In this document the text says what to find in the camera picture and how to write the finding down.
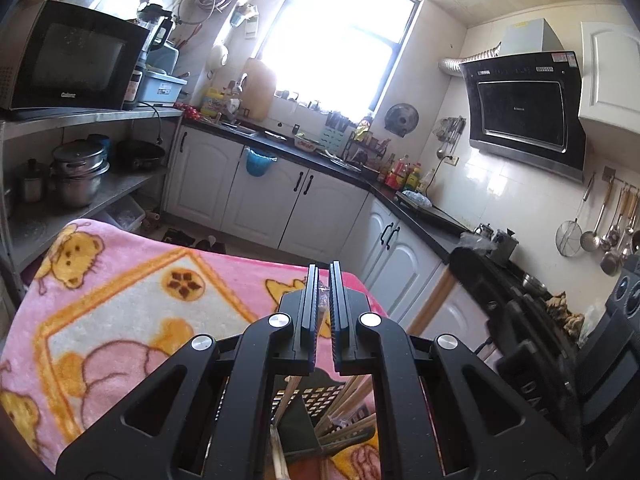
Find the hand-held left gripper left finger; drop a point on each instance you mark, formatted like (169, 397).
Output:
(314, 310)

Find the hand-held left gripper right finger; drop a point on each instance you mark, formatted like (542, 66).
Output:
(336, 310)

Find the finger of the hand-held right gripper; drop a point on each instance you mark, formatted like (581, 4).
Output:
(535, 385)
(480, 280)

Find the wooden chopsticks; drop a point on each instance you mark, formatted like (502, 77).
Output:
(278, 440)
(323, 310)
(430, 305)

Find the black chopstick holder basket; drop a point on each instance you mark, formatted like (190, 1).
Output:
(320, 405)

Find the steel kettle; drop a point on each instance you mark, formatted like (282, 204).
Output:
(497, 242)

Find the black gas stove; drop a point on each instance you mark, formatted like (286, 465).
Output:
(555, 285)

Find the black induction cooker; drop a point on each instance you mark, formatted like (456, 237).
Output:
(435, 212)

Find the white kitchen cabinets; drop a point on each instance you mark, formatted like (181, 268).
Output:
(325, 210)

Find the hanging steel ladles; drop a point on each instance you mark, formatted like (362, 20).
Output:
(611, 240)

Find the yellow oil bottle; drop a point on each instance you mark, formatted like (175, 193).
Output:
(415, 176)

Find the black kitchen countertop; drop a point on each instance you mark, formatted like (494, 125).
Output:
(385, 195)

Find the red sauce bottle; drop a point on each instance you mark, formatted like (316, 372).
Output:
(400, 174)

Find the blue hanging basket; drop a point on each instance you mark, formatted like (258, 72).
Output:
(260, 162)

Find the black spice rack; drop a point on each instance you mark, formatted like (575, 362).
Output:
(367, 152)

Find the green knife block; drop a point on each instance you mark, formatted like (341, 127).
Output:
(334, 132)

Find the black range hood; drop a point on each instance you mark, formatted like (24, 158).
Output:
(520, 105)

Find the pink bear printed blanket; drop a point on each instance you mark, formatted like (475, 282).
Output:
(125, 310)

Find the steel sink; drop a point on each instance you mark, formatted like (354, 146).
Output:
(240, 130)

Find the clear plastic storage box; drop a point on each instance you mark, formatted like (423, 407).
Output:
(125, 215)

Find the wooden cutting board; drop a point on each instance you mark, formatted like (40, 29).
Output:
(259, 90)

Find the yellow detergent bottle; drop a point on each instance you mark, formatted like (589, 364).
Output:
(214, 102)

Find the black wok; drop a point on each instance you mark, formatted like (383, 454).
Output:
(140, 155)

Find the metal shelf rack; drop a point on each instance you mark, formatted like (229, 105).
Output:
(75, 220)

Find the stacked steel pots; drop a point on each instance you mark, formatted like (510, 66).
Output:
(80, 175)

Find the grey plastic bin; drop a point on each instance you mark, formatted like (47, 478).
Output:
(160, 87)

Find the white round container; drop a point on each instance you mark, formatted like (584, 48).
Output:
(219, 56)

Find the kitchen window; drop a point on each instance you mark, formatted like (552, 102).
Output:
(340, 35)

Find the dark labelled bottle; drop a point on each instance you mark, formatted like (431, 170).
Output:
(133, 87)

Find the small steel pot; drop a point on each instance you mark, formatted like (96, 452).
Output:
(34, 182)

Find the black blender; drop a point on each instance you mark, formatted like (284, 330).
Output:
(155, 30)

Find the black microwave oven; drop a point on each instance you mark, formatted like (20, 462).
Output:
(75, 60)

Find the white wall socket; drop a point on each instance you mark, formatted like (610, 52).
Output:
(451, 161)

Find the wall utensil rack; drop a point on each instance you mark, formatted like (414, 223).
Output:
(449, 130)

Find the white wall cupboard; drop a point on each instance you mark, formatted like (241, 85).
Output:
(612, 75)

